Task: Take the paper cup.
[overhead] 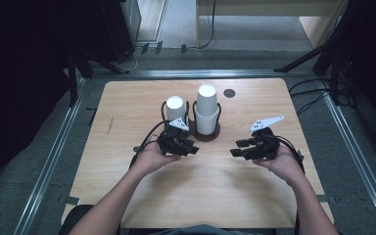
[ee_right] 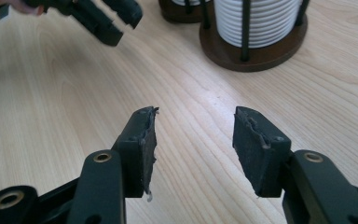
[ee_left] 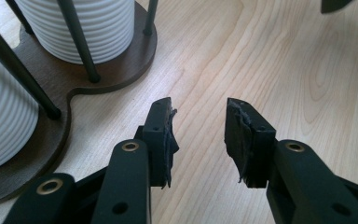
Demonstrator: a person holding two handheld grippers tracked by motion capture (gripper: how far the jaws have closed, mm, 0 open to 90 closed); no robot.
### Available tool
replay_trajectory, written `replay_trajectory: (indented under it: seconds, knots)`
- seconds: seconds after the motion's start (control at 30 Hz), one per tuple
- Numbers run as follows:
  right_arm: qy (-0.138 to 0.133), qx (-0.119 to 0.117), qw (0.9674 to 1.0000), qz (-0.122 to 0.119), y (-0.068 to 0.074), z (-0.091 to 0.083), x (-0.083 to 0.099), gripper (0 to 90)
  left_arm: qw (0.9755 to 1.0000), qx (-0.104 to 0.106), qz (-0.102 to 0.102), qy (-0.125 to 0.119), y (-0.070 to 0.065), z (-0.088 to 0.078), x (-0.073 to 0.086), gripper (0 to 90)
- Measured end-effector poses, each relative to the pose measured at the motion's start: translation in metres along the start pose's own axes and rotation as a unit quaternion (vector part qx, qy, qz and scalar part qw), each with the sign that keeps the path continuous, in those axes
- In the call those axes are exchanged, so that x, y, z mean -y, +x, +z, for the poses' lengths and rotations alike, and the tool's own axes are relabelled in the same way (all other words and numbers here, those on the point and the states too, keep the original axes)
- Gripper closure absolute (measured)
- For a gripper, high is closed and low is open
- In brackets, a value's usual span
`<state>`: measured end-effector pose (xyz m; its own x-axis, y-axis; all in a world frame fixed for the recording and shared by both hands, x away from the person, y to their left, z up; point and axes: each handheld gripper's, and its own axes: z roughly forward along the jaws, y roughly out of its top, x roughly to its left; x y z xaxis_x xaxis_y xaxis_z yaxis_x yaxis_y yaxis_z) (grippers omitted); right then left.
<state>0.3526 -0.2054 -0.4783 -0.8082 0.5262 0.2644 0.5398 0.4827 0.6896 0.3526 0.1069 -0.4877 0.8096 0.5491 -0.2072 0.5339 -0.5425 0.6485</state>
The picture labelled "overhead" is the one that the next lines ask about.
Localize black floor cables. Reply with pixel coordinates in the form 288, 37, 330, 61
288, 76, 352, 116

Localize black cabinet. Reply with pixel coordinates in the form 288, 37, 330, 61
98, 0, 142, 64

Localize stack of white paper cups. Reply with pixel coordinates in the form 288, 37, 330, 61
165, 95, 187, 124
193, 83, 220, 136

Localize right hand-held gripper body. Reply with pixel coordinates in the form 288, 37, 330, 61
249, 115, 286, 162

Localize white floor cable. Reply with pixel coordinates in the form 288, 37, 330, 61
115, 45, 145, 72

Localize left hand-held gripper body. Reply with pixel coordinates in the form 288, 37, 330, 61
156, 117, 190, 157

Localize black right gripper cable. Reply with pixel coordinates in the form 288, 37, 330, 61
274, 134, 306, 174

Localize light wooden furniture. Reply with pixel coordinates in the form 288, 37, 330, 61
195, 0, 352, 50

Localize black chair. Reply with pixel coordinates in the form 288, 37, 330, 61
58, 204, 94, 235

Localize person's left hand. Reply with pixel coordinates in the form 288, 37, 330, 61
133, 140, 182, 179

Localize person's grey clothing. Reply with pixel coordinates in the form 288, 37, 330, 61
148, 223, 259, 235

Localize black hanging cable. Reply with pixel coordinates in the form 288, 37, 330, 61
197, 0, 217, 51

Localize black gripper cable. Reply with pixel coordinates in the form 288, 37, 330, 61
274, 134, 306, 174
128, 119, 171, 169

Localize metal floor rail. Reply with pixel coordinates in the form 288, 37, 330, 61
317, 79, 376, 235
90, 69, 312, 80
12, 77, 86, 235

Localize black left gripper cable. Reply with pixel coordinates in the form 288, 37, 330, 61
128, 119, 171, 169

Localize black tripod stand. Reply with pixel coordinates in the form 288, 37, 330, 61
66, 48, 128, 108
273, 0, 360, 106

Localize person's right hand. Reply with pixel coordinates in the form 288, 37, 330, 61
253, 144, 306, 189

